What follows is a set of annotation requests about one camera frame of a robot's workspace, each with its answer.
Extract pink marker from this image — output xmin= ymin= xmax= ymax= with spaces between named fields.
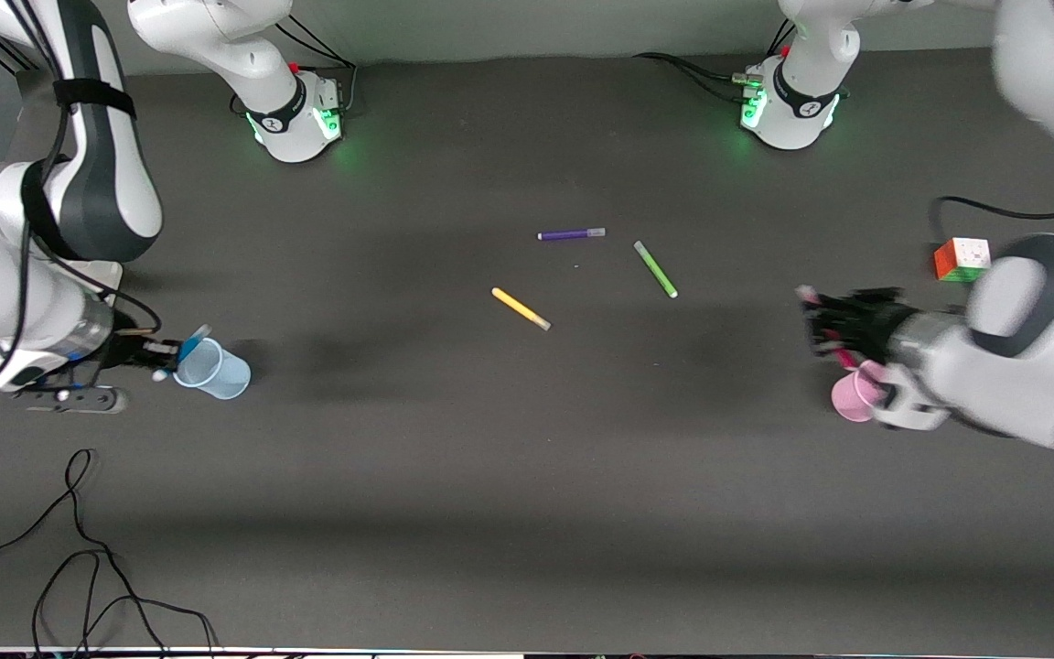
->
xmin=796 ymin=285 xmax=859 ymax=371

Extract blue marker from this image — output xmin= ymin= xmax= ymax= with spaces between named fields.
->
xmin=154 ymin=324 xmax=213 ymax=380

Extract blue plastic cup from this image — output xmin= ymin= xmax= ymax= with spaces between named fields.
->
xmin=173 ymin=337 xmax=252 ymax=401

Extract pink plastic cup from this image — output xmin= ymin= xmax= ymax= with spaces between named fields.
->
xmin=831 ymin=360 xmax=890 ymax=423

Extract colourful puzzle cube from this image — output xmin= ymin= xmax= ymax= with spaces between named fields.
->
xmin=934 ymin=237 xmax=992 ymax=283

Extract green marker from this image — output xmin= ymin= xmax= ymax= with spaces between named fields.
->
xmin=633 ymin=241 xmax=679 ymax=299

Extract yellow marker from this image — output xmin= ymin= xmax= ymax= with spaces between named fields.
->
xmin=491 ymin=287 xmax=552 ymax=331

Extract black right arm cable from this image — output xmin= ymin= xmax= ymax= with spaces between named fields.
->
xmin=0 ymin=0 xmax=164 ymax=396

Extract loose thin black cable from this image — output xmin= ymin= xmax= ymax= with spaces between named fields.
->
xmin=0 ymin=448 xmax=217 ymax=656

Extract black left base cables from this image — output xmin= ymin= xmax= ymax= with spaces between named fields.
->
xmin=632 ymin=18 xmax=798 ymax=103

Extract black base cables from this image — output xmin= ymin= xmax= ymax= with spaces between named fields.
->
xmin=632 ymin=18 xmax=798 ymax=103
xmin=275 ymin=9 xmax=360 ymax=111

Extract black right base cables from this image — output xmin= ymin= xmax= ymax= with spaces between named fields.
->
xmin=275 ymin=9 xmax=360 ymax=111

